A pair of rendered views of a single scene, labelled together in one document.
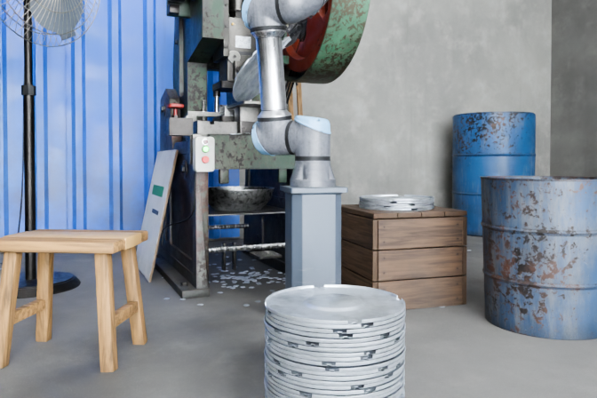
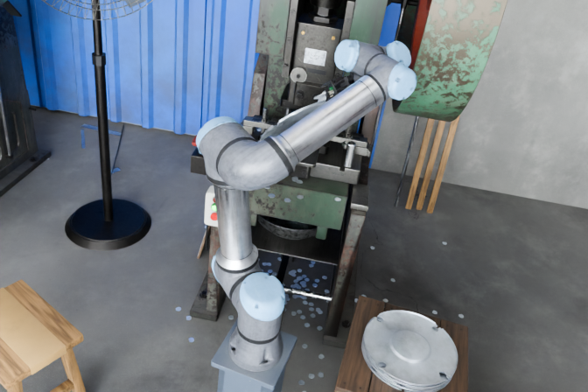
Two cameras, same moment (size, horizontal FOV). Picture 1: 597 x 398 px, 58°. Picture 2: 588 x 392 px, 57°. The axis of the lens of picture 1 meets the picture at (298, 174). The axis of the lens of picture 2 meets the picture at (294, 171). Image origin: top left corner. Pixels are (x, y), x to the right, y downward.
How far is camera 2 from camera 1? 153 cm
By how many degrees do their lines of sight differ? 40
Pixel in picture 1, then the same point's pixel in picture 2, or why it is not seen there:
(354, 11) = (452, 79)
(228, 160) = (257, 206)
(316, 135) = (251, 320)
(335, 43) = (423, 105)
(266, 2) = (210, 157)
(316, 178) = (244, 360)
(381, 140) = not seen: outside the picture
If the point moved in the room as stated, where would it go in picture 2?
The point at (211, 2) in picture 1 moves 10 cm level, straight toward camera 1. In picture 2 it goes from (271, 8) to (257, 14)
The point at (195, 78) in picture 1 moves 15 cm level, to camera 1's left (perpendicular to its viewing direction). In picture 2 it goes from (277, 62) to (246, 52)
